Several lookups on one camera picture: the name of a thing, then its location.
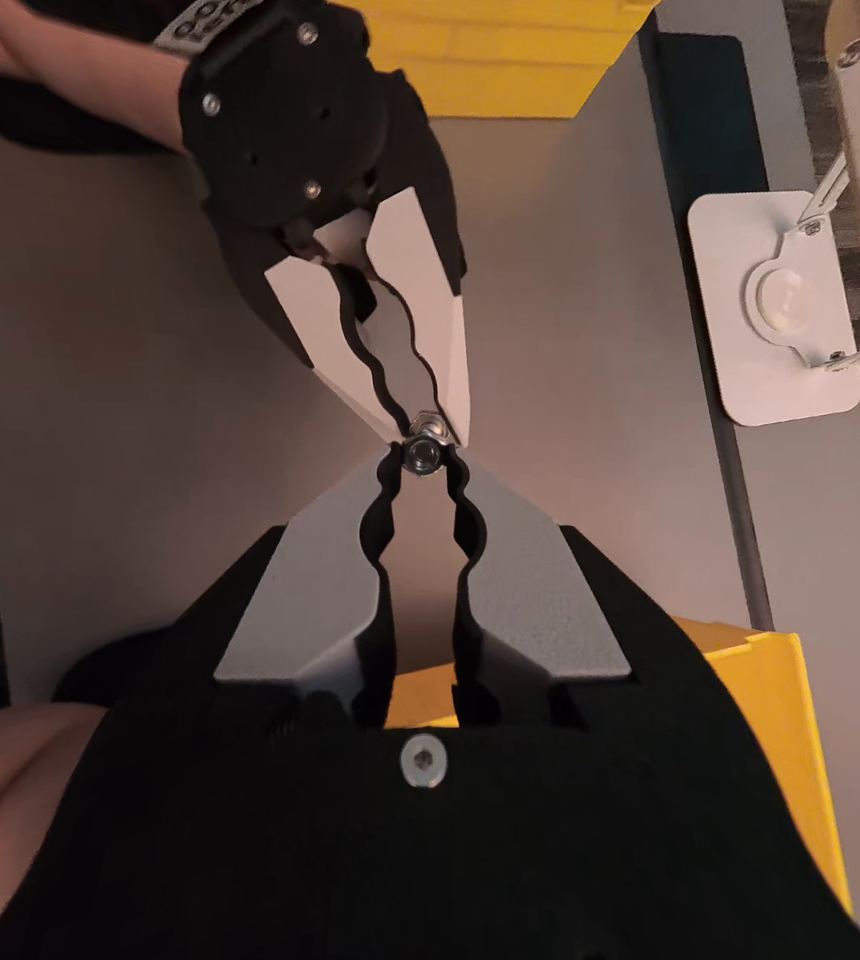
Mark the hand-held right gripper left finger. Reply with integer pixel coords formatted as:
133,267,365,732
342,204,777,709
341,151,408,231
214,441,406,725

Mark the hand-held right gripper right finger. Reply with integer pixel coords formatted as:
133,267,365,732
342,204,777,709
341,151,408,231
441,442,632,725

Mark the person's left forearm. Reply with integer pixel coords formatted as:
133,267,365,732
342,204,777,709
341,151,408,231
0,0,195,151

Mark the yellow plastic bin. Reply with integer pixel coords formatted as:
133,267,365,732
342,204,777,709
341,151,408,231
355,0,660,119
385,615,855,920

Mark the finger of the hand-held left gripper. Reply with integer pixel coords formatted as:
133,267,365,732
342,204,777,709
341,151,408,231
263,256,412,445
364,187,472,449

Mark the steel hex bolt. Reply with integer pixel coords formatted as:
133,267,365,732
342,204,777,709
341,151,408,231
402,437,448,479

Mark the white metal stand base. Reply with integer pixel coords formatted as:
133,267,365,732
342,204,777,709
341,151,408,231
687,150,860,427

